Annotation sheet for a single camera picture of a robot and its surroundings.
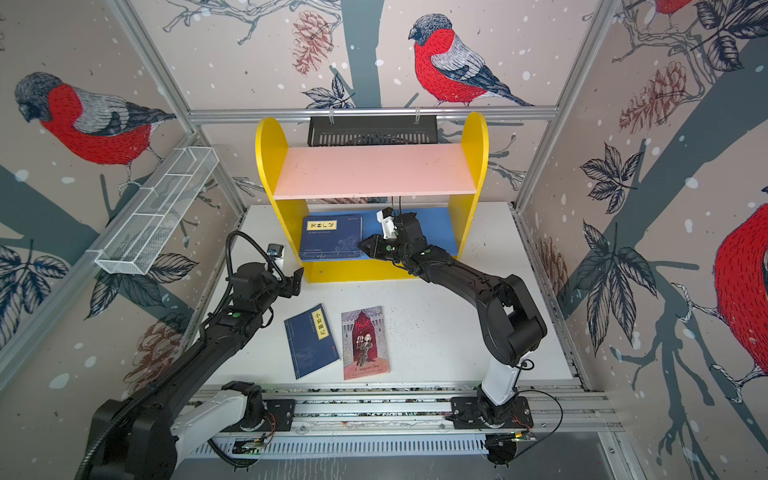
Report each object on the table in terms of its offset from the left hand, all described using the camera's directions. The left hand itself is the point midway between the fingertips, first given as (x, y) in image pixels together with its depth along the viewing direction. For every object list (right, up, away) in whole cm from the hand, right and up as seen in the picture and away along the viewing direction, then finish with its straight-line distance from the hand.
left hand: (285, 264), depth 83 cm
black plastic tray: (+22, +42, +12) cm, 49 cm away
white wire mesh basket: (-33, +15, -5) cm, 36 cm away
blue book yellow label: (+12, +8, +7) cm, 16 cm away
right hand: (+20, +5, +2) cm, 21 cm away
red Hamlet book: (+22, -23, +3) cm, 32 cm away
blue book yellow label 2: (+6, -23, +3) cm, 24 cm away
